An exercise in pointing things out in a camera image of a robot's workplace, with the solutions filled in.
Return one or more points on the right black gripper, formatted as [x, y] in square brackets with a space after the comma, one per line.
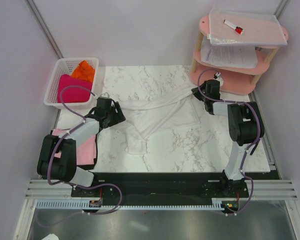
[196, 92]

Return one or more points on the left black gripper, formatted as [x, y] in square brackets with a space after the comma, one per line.
[118, 117]

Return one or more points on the white t shirt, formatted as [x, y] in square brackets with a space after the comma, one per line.
[145, 118]

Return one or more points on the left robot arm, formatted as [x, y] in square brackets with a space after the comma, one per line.
[58, 155]

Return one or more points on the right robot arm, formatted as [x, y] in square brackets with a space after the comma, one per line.
[245, 125]

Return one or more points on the pink three tier shelf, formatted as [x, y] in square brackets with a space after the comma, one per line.
[240, 81]

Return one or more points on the magenta folded t shirt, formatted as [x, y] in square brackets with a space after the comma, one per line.
[73, 94]

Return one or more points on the printed paper sheets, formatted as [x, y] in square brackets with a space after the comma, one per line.
[229, 56]

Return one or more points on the pink folded t shirt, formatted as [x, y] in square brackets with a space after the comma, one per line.
[87, 150]

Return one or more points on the orange t shirt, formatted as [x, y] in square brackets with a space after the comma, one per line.
[84, 71]

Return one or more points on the white plastic basket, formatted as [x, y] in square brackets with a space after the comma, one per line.
[67, 66]

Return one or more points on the red white marker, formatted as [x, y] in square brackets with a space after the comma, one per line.
[239, 30]

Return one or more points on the translucent document folder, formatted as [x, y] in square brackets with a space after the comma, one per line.
[259, 29]

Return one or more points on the white crumpled paper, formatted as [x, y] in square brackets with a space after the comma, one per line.
[50, 236]

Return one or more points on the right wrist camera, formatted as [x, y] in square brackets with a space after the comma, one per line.
[217, 76]

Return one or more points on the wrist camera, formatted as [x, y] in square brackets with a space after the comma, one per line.
[103, 95]
[217, 76]

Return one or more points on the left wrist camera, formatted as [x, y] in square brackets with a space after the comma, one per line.
[103, 95]

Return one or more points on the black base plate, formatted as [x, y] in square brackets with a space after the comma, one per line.
[168, 189]

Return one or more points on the white slotted cable duct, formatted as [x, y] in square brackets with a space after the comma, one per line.
[86, 204]

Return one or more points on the aluminium rail frame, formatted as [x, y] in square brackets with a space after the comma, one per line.
[270, 212]

